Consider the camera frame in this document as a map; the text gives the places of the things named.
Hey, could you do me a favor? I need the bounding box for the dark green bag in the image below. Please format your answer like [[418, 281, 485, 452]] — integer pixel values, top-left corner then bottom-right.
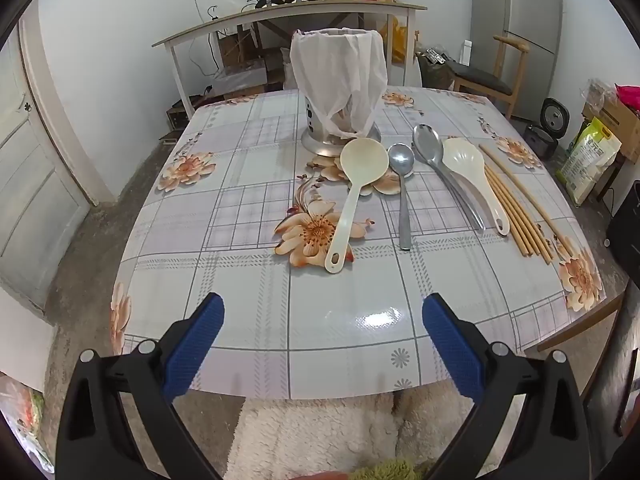
[[417, 49, 455, 88]]

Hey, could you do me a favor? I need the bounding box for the white and green rice bag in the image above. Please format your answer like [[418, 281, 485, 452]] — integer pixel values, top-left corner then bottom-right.
[[556, 116, 622, 207]]

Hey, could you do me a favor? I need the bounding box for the steel chopstick holder with bag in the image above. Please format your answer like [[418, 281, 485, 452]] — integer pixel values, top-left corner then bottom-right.
[[290, 28, 390, 139]]

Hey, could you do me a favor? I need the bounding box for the wooden chair with dark seat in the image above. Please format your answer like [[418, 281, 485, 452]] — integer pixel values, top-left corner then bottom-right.
[[452, 35, 531, 120]]

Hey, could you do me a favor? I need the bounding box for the grey refrigerator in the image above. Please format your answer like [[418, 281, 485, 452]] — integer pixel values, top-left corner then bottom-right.
[[471, 0, 563, 121]]

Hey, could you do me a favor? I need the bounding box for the black rice cooker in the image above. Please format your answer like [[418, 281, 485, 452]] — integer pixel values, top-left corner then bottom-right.
[[522, 97, 568, 161]]

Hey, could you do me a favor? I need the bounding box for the large steel spoon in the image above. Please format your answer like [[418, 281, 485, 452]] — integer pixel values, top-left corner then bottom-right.
[[412, 124, 487, 232]]

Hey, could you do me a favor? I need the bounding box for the yellow plastic bag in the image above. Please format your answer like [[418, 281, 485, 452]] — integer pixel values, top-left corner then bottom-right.
[[382, 15, 407, 63]]

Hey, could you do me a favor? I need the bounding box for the cream plastic ladle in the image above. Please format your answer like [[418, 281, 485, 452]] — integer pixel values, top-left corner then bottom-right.
[[325, 137, 390, 274]]

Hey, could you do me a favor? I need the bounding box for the floral checked tablecloth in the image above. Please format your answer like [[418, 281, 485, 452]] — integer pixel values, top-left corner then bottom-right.
[[111, 86, 606, 401]]

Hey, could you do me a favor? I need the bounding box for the white sack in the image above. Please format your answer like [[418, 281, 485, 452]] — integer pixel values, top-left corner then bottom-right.
[[281, 47, 301, 92]]

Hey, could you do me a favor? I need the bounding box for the tan wooden chopstick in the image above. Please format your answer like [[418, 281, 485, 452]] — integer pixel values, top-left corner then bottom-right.
[[479, 144, 576, 261]]

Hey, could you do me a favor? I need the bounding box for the small steel spoon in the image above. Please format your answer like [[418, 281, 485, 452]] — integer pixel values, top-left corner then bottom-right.
[[388, 143, 416, 251]]

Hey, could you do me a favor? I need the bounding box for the plastic wrapped box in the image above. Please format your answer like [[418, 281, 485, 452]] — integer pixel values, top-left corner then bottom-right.
[[214, 59, 271, 101]]

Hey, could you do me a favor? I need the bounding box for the small cardboard box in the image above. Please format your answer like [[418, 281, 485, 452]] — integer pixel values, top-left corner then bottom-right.
[[218, 30, 261, 67]]

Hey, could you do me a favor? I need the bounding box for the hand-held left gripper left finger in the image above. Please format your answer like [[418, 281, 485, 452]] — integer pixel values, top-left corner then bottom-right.
[[55, 291, 226, 480]]

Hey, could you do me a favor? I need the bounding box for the green fluffy cloth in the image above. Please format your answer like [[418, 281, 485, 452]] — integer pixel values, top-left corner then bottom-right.
[[345, 457, 431, 480]]

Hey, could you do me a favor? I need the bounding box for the white panelled door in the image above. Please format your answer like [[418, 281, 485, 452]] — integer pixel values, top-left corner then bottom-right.
[[0, 20, 116, 311]]

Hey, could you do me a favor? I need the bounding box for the pink crumpled bag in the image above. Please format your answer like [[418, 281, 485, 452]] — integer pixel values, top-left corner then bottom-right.
[[615, 84, 640, 111]]

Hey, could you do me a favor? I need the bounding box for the long white-legged desk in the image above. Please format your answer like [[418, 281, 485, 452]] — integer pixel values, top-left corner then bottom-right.
[[152, 1, 428, 116]]

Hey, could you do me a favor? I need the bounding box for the steel utensil holder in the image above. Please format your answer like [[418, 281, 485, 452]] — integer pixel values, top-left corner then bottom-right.
[[300, 97, 382, 158]]

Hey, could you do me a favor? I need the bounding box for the printed plastic bag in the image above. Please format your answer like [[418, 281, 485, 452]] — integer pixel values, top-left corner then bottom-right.
[[0, 375, 56, 471]]

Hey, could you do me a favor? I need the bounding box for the cream plastic rice spoon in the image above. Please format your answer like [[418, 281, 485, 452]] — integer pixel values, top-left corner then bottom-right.
[[442, 137, 511, 237]]

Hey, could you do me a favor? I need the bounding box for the bundle of wooden chopsticks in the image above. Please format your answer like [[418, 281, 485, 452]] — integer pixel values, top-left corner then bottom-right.
[[484, 162, 553, 263]]

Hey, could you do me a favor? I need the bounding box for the small dark stool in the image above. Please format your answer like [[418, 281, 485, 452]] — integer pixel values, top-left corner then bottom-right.
[[167, 100, 193, 131]]

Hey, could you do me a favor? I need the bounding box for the large cardboard box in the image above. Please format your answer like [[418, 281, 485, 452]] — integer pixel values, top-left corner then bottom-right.
[[581, 80, 640, 161]]

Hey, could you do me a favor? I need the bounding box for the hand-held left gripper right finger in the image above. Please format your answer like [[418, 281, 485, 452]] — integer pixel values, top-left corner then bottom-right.
[[421, 292, 591, 480]]

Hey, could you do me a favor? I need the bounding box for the wooden dining table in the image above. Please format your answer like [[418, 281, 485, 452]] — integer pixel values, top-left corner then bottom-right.
[[537, 290, 626, 353]]

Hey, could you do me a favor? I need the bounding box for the white fluffy rug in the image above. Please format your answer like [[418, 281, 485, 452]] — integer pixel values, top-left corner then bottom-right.
[[225, 392, 501, 480]]

